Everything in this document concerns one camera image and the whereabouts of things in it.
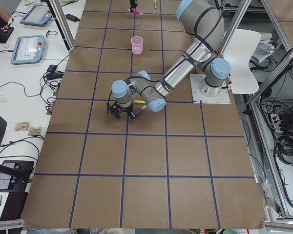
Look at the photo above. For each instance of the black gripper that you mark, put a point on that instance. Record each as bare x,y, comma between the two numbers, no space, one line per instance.
127,110

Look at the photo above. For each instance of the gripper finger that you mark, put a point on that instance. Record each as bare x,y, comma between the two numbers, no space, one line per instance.
133,4

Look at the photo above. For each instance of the pink marker pen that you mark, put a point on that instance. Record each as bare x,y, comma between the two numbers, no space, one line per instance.
135,12

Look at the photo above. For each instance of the purple marker pen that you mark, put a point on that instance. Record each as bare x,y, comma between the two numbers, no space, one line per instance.
140,110

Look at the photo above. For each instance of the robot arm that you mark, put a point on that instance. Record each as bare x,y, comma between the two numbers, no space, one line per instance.
206,25

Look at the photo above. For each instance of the pink mesh cup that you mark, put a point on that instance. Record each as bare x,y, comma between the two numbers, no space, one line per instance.
137,45

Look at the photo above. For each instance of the yellow marker pen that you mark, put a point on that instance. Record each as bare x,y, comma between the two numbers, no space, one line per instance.
139,101

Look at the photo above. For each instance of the black power adapter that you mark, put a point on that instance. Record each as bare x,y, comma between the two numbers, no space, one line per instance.
72,18

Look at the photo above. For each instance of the upper teach pendant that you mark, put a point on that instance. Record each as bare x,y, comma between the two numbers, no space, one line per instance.
38,15

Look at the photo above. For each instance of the teach pendant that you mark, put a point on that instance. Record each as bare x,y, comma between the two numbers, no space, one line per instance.
28,50
38,15

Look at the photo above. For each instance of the bag of brown pieces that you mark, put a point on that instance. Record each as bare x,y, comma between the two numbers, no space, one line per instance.
21,126

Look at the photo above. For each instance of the white plastic chair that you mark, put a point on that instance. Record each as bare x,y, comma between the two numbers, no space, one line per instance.
238,53

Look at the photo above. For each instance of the lower teach pendant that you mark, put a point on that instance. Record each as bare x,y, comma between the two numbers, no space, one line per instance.
28,50

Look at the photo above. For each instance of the aluminium frame post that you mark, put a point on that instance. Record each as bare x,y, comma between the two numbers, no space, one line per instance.
61,22

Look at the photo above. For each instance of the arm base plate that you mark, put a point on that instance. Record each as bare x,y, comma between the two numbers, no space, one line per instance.
203,94

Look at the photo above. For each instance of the power strip with cables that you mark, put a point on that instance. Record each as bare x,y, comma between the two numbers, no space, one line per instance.
281,124

